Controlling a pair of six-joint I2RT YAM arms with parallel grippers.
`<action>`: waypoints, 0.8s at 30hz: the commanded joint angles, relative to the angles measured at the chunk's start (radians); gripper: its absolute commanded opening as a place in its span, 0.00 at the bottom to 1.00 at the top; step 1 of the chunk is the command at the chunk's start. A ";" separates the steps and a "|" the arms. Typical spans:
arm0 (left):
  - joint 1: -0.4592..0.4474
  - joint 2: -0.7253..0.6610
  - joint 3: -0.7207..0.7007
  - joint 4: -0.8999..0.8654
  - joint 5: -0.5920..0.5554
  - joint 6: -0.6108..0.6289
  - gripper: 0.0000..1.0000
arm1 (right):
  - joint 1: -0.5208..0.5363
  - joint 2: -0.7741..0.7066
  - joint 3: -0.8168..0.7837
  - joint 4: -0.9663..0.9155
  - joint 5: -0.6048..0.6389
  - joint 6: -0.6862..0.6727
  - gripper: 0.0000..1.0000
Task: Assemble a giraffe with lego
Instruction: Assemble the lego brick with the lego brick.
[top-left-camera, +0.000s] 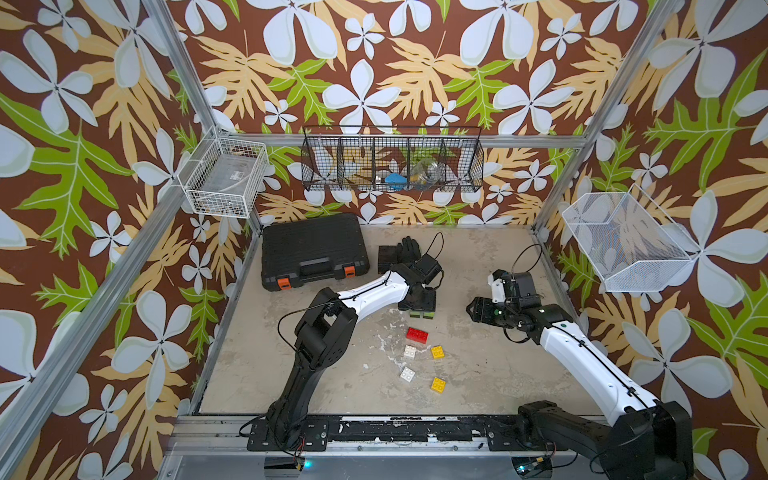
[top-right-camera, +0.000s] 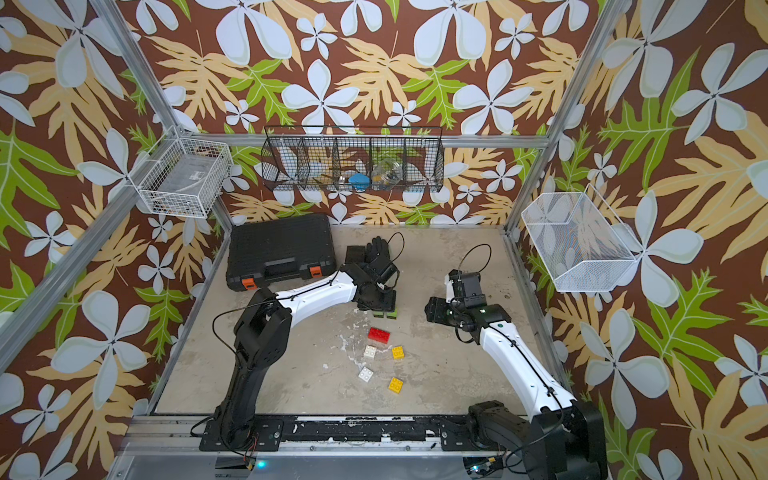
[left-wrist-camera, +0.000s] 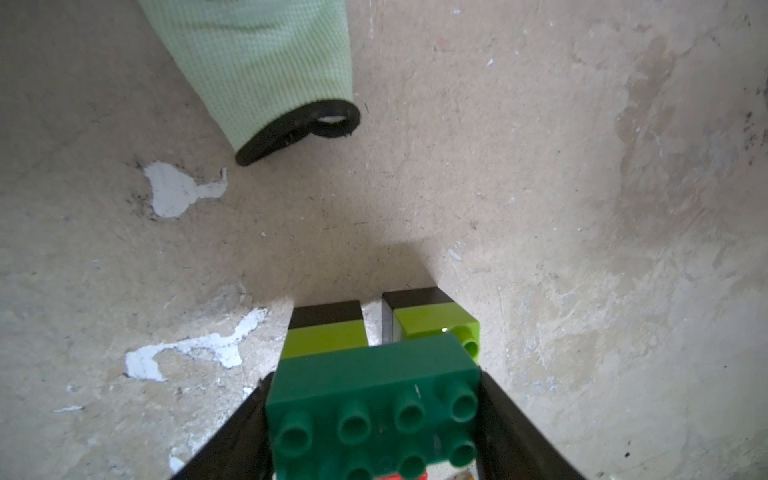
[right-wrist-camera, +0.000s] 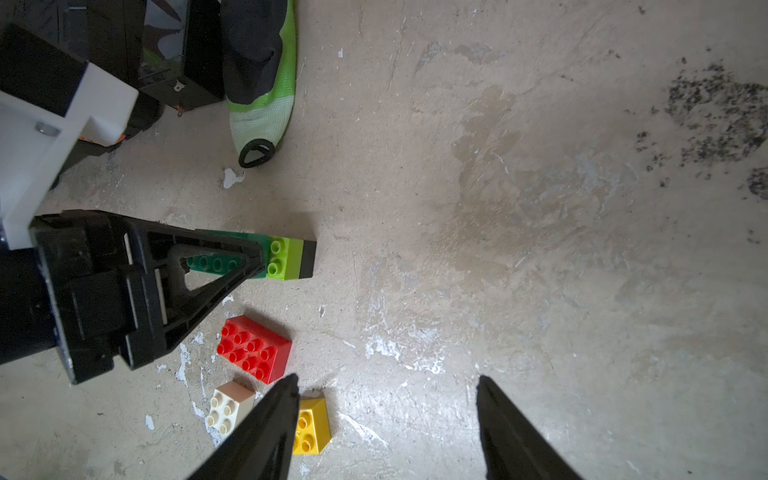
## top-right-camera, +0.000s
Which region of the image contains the dark green 2x4 lego brick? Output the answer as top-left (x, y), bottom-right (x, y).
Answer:
top-left (372, 309), bottom-right (398, 319)

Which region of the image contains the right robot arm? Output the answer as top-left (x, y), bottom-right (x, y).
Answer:
top-left (425, 269), bottom-right (608, 479)

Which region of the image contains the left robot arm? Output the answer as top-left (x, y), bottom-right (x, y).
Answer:
top-left (205, 261), bottom-right (399, 449)

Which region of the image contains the red 2x4 lego brick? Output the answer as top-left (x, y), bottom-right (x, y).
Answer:
top-left (367, 327), bottom-right (391, 345)

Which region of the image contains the white lego brick lower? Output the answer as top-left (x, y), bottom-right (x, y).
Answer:
top-left (358, 367), bottom-right (374, 383)

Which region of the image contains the yellow lego brick lower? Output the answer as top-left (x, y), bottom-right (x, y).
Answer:
top-left (388, 377), bottom-right (404, 394)

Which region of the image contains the black and green glove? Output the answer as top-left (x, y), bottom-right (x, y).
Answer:
top-left (364, 236), bottom-right (390, 272)

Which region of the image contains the small black box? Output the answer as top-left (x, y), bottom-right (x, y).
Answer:
top-left (344, 245), bottom-right (366, 264)

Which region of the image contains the blue object in basket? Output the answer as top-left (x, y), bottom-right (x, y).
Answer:
top-left (348, 173), bottom-right (371, 192)

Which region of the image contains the black plastic tool case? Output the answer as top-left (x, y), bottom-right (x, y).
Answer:
top-left (226, 213), bottom-right (337, 292)

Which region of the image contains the white mesh basket right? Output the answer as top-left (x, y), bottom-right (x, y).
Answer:
top-left (522, 185), bottom-right (642, 294)

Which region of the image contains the black wire basket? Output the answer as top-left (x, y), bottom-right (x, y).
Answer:
top-left (258, 126), bottom-right (445, 193)

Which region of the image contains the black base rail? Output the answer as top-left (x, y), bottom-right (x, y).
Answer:
top-left (199, 414), bottom-right (496, 453)

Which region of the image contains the white wire basket left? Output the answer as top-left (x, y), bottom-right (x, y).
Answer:
top-left (132, 135), bottom-right (233, 219)

